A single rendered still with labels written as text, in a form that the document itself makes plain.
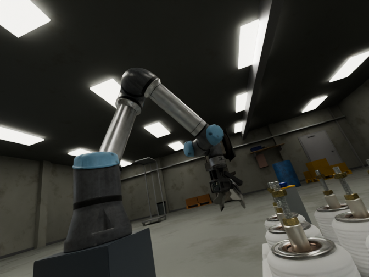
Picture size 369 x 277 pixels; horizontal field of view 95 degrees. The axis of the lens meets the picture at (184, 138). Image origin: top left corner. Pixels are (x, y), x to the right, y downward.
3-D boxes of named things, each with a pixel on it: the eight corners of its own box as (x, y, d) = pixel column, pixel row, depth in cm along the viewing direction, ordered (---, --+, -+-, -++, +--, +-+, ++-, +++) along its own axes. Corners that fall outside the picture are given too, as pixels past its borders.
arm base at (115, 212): (45, 258, 36) (48, 209, 40) (97, 239, 50) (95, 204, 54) (106, 244, 34) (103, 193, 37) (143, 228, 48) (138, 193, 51)
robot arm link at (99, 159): (68, 203, 38) (68, 146, 42) (76, 207, 49) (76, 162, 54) (124, 192, 43) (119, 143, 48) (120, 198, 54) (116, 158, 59)
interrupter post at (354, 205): (351, 218, 31) (341, 199, 32) (368, 216, 30) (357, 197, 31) (358, 221, 29) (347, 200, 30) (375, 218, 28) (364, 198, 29)
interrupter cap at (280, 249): (326, 238, 25) (324, 233, 25) (348, 259, 18) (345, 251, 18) (272, 245, 27) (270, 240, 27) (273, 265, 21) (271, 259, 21)
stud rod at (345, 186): (352, 208, 31) (331, 167, 33) (359, 207, 30) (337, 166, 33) (355, 209, 30) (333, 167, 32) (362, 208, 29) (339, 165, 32)
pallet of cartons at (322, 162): (315, 182, 543) (306, 162, 565) (304, 183, 624) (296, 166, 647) (356, 172, 523) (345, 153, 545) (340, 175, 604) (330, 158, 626)
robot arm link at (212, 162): (217, 160, 88) (227, 155, 82) (219, 169, 87) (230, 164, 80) (205, 160, 84) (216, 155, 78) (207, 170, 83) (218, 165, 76)
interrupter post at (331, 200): (345, 208, 39) (337, 193, 40) (337, 210, 38) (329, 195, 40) (335, 208, 41) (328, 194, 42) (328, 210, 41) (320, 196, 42)
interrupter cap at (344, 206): (366, 205, 37) (364, 201, 37) (339, 214, 36) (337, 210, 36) (334, 205, 44) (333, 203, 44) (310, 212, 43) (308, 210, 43)
